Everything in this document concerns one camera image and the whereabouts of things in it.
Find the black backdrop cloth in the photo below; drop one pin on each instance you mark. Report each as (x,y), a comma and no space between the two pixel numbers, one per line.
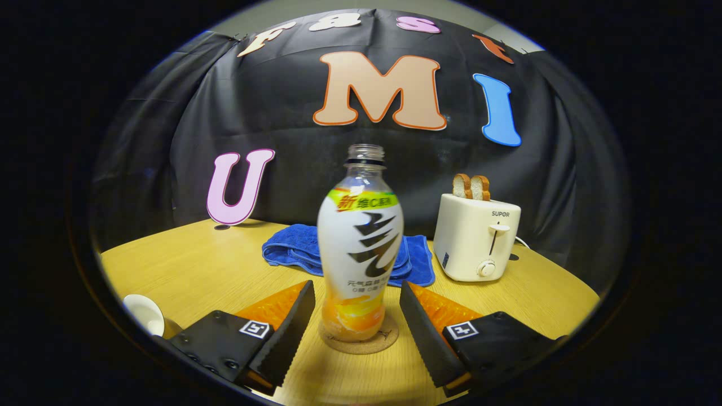
(282,141)

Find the white label water bottle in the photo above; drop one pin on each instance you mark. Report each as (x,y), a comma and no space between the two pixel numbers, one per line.
(361,248)

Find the folded blue towel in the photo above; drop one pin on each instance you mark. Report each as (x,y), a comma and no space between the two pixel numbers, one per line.
(293,245)

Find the toast bread slice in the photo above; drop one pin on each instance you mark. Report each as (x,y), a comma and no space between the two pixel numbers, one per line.
(481,189)
(462,186)

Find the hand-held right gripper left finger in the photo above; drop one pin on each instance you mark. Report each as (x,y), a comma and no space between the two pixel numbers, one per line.
(293,332)

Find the yellow ceramic teacup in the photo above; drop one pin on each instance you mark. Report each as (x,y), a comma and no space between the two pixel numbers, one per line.
(144,313)

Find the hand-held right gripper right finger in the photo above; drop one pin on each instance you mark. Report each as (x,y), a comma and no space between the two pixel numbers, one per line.
(426,338)

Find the round cork coaster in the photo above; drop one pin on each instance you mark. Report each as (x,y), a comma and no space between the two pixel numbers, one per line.
(389,338)

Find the cream toaster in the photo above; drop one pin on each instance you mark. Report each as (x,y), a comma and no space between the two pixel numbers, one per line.
(468,242)

